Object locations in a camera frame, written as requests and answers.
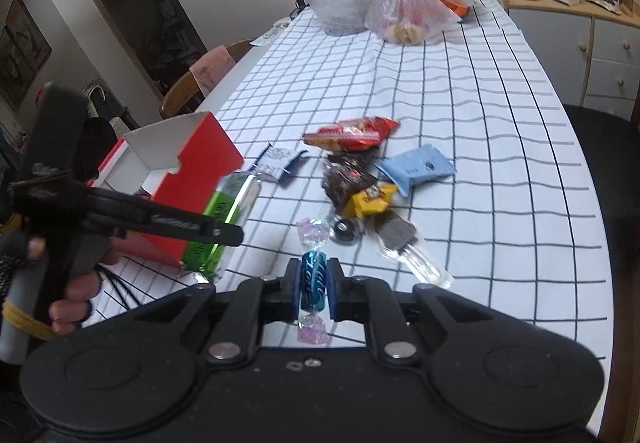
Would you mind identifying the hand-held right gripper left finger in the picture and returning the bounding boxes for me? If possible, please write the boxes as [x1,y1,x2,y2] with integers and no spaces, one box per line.
[132,258,303,366]

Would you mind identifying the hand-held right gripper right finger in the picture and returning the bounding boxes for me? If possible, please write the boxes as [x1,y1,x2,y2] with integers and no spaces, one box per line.
[327,257,496,366]

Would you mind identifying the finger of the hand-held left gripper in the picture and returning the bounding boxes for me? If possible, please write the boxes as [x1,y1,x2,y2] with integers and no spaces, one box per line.
[89,187,245,247]

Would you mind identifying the blue twist-wrapped candy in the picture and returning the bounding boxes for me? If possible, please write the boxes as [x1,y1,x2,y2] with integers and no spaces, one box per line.
[296,218,332,345]

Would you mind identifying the red and white cardboard box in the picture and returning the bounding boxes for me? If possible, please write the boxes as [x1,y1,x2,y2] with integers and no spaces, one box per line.
[85,112,246,269]

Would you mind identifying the green foil snack packet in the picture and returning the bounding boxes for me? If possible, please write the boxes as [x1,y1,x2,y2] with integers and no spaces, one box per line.
[181,170,263,282]

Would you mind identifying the blue and white snack packet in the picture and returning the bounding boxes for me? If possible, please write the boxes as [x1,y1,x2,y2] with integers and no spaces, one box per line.
[252,143,309,186]

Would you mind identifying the plastic bag of snacks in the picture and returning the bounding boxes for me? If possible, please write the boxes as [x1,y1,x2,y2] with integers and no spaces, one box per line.
[365,0,476,46]

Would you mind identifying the person's left hand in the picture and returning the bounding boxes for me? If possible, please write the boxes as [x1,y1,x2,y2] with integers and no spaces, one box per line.
[25,235,124,336]

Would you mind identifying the round black candy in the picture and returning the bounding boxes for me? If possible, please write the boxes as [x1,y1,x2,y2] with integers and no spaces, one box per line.
[332,218,357,244]

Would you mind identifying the clear-wrapped brown cookie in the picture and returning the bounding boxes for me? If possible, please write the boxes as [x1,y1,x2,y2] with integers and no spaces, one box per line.
[372,213,453,288]

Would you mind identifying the yellow snack packet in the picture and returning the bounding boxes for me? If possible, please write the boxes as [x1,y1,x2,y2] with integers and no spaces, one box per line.
[341,183,397,220]

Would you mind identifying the red-brown foil snack packet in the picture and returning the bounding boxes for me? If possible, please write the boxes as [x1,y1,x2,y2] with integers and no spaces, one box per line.
[321,154,381,211]

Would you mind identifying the light blue snack packet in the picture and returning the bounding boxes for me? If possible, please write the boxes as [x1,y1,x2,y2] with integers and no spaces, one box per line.
[375,144,456,196]

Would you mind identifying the pink cloth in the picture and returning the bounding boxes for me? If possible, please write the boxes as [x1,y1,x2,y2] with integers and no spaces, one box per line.
[190,47,236,96]

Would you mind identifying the red snack packet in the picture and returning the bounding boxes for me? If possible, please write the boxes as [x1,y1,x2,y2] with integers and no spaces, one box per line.
[301,117,401,152]

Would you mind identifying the white paper packets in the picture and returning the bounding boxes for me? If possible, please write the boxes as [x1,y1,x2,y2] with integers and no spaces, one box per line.
[250,18,293,46]

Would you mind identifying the white checkered tablecloth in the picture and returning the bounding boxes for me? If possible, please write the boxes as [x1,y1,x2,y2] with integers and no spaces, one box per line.
[90,0,608,330]

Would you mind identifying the dark wooden chair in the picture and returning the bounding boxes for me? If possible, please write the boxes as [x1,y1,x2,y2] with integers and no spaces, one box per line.
[562,103,640,274]

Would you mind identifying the white drawer cabinet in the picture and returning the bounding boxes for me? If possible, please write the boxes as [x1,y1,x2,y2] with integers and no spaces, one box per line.
[500,0,640,121]

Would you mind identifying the framed wall picture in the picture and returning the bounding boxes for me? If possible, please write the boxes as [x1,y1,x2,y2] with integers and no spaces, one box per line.
[5,0,53,74]
[0,25,31,111]

